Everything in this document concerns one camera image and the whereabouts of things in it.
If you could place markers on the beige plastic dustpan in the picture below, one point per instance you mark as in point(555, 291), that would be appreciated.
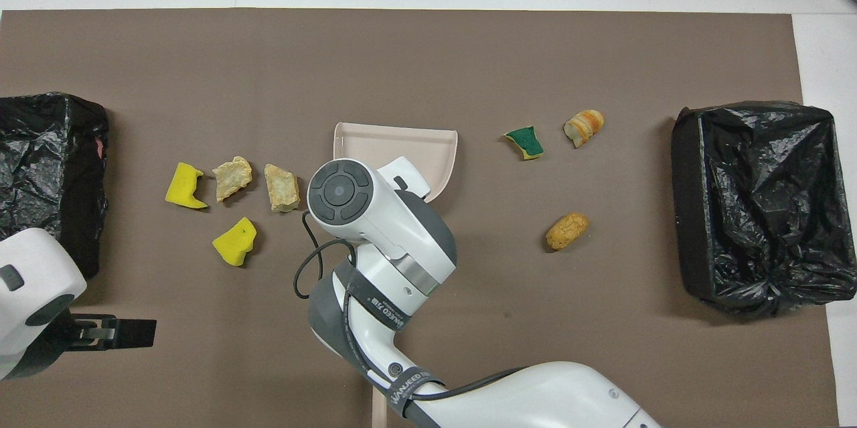
point(402, 143)

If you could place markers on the beige hand brush black bristles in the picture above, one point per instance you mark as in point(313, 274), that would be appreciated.
point(379, 418)

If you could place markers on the golden brown bread roll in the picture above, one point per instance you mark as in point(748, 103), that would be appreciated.
point(567, 231)

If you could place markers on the notched yellow green-backed sponge piece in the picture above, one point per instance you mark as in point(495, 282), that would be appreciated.
point(182, 187)

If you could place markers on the black bag lined bin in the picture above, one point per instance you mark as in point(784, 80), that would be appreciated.
point(40, 147)
point(770, 214)

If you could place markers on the orange striped croissant piece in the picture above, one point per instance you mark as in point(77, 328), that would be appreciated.
point(584, 126)

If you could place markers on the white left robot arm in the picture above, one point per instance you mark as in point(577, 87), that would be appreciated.
point(33, 274)

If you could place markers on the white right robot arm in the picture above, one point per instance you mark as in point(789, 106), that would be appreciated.
point(395, 227)

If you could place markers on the small green yellow sponge wedge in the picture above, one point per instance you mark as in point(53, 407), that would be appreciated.
point(525, 142)

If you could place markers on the brown paper table mat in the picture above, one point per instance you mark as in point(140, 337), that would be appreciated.
point(428, 66)

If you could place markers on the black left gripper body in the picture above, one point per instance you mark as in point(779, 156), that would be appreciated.
point(94, 333)

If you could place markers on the pale beige foam chunk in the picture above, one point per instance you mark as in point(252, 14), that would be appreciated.
point(232, 179)
point(281, 188)

